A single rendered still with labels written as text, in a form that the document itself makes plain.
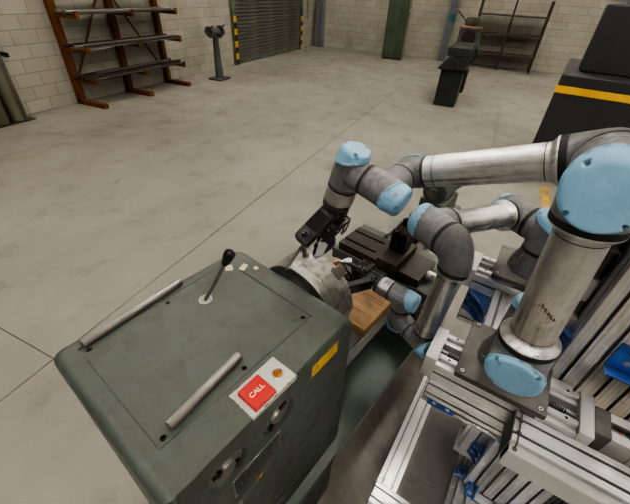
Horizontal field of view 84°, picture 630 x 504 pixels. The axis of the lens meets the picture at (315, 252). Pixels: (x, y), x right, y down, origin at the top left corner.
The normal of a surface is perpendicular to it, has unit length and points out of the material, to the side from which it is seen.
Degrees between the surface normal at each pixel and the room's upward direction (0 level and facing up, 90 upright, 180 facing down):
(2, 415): 0
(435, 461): 0
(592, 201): 82
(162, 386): 0
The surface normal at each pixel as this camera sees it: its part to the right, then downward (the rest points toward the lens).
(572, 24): -0.42, 0.54
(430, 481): 0.04, -0.79
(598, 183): -0.60, 0.35
